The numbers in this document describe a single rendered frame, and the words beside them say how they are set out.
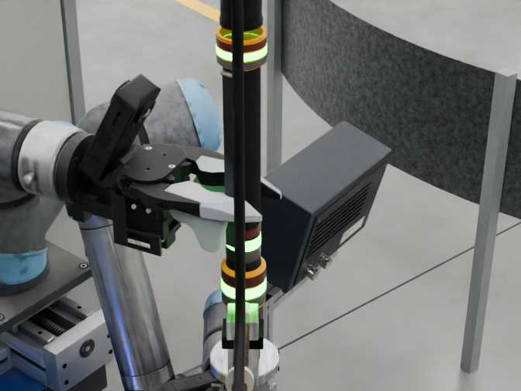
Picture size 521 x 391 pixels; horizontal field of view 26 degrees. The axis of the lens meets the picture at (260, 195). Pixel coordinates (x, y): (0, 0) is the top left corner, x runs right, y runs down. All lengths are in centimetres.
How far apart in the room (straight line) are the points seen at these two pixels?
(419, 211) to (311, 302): 68
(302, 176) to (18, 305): 53
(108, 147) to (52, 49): 241
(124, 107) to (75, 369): 100
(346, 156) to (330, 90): 151
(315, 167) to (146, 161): 85
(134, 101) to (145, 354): 64
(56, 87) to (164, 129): 199
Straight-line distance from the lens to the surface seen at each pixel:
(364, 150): 197
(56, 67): 350
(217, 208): 101
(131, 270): 157
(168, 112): 156
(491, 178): 304
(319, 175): 188
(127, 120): 103
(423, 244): 395
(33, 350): 197
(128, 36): 549
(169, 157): 108
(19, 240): 120
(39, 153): 111
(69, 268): 203
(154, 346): 160
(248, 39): 99
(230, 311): 107
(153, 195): 103
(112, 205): 108
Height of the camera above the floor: 220
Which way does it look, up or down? 32 degrees down
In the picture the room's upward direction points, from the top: straight up
